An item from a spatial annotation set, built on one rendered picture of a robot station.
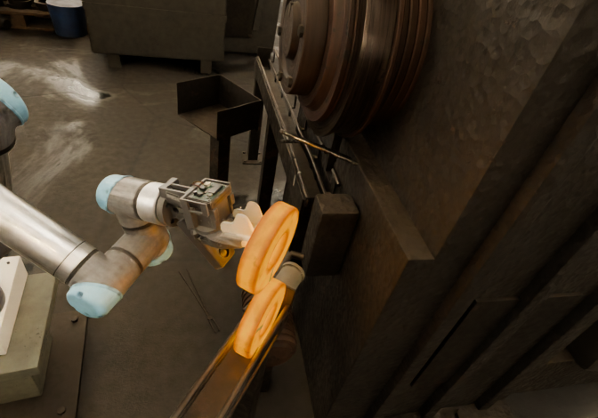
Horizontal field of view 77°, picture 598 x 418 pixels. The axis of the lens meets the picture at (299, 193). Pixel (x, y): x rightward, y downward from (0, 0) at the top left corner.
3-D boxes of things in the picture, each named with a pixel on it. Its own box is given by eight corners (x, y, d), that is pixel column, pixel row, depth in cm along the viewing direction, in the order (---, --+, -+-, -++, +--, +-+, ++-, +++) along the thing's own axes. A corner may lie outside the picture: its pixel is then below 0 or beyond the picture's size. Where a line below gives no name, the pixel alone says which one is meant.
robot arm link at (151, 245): (120, 277, 77) (97, 237, 70) (152, 239, 85) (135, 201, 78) (152, 284, 74) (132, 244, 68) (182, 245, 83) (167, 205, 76)
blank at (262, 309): (265, 343, 82) (252, 336, 83) (293, 277, 82) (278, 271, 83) (238, 372, 67) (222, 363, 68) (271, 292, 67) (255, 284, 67)
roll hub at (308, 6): (291, 68, 107) (309, -47, 89) (311, 116, 86) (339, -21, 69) (271, 66, 105) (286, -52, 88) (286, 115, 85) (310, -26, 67)
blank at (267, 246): (307, 193, 65) (290, 185, 65) (265, 242, 52) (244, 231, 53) (286, 258, 73) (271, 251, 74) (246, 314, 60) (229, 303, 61)
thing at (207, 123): (215, 203, 202) (220, 74, 158) (246, 231, 190) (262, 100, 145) (181, 218, 190) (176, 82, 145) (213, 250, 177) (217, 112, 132)
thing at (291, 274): (302, 285, 91) (307, 268, 88) (286, 311, 84) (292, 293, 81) (279, 275, 93) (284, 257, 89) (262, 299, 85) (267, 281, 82)
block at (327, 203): (334, 254, 111) (354, 192, 96) (341, 277, 105) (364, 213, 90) (298, 255, 108) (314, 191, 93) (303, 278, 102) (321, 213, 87)
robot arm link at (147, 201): (143, 229, 69) (173, 205, 75) (163, 235, 67) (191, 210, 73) (131, 195, 65) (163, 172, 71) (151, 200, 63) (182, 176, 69)
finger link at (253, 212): (273, 213, 58) (223, 203, 62) (277, 243, 61) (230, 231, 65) (282, 203, 61) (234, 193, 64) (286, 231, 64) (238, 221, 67)
